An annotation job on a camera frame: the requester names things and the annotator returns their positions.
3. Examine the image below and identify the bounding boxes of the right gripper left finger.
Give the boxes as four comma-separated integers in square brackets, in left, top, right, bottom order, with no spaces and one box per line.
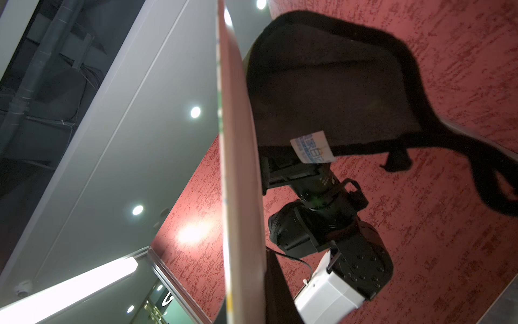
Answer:
[213,301,227,324]

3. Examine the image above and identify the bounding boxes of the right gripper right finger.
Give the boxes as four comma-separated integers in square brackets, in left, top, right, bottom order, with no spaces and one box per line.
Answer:
[264,250,304,324]

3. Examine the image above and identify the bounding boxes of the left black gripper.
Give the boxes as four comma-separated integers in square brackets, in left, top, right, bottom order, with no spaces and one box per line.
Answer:
[259,157,336,194]

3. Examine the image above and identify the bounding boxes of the colourful round patterned plate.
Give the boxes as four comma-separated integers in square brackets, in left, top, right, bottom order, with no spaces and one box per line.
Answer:
[217,1,266,323]

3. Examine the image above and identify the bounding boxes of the green microfibre cloth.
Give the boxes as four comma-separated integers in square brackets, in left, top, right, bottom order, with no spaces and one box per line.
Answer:
[246,11,517,216]

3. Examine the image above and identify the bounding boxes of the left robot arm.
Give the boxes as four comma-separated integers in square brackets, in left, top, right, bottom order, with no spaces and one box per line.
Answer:
[260,157,393,323]

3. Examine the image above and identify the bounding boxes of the left corner aluminium profile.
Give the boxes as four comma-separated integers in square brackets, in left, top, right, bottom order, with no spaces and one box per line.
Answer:
[135,247,212,323]

